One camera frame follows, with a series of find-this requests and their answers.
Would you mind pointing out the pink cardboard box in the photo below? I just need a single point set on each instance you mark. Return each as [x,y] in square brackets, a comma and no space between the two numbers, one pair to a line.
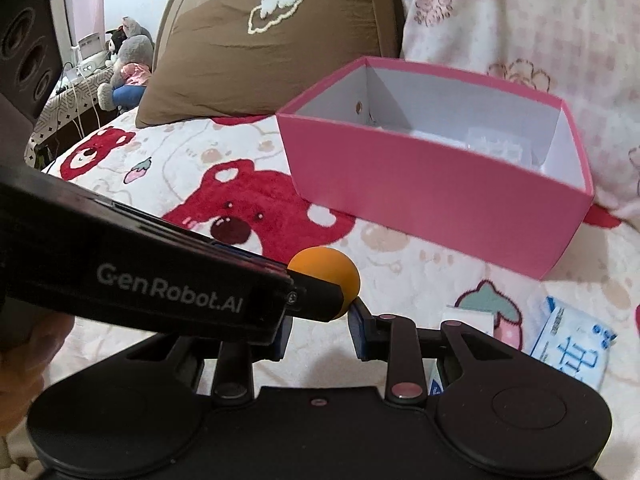
[425,185]

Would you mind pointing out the grey eared plush toy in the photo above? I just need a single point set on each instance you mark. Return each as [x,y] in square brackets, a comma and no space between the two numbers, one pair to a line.
[134,25]

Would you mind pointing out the clear floss pick case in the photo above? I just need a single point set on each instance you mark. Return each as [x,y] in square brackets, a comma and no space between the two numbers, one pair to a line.
[500,147]

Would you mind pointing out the white appliance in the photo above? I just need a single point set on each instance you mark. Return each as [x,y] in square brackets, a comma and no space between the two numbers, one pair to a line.
[90,42]

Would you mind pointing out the blue white tissue packet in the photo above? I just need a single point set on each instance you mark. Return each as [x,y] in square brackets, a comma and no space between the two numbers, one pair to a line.
[570,340]

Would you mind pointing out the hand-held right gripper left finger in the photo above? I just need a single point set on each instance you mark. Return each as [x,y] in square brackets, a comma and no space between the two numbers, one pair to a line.
[285,337]

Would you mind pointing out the grey plush toy pink shirt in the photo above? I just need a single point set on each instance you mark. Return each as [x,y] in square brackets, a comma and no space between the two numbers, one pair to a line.
[135,50]

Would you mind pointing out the person's left hand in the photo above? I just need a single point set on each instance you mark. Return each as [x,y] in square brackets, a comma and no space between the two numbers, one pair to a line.
[30,350]

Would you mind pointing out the pink curtain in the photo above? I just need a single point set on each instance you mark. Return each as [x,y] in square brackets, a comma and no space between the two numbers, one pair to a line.
[85,0]

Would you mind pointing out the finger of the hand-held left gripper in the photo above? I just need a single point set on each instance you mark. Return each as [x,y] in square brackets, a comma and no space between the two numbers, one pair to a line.
[317,300]

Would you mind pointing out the table with patterned cloth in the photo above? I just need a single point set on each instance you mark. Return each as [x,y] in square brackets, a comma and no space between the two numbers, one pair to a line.
[60,110]

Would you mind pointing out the pink checked pillow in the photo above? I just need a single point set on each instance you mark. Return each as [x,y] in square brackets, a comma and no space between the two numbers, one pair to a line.
[525,20]

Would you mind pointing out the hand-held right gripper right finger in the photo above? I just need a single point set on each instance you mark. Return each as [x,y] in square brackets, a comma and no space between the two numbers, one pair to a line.
[357,330]

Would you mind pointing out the orange ball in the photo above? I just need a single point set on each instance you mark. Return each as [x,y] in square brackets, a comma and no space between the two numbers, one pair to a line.
[325,267]

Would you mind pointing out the bear printed blanket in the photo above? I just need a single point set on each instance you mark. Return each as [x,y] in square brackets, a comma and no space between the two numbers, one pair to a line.
[165,175]

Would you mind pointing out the brown embroidered pillow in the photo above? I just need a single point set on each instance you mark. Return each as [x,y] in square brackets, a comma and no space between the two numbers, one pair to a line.
[300,60]

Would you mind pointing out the black white plush toy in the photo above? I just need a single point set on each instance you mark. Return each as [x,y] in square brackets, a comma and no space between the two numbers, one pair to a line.
[114,45]

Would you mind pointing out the white blue small box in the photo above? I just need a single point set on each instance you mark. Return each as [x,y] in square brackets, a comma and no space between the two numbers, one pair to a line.
[470,317]

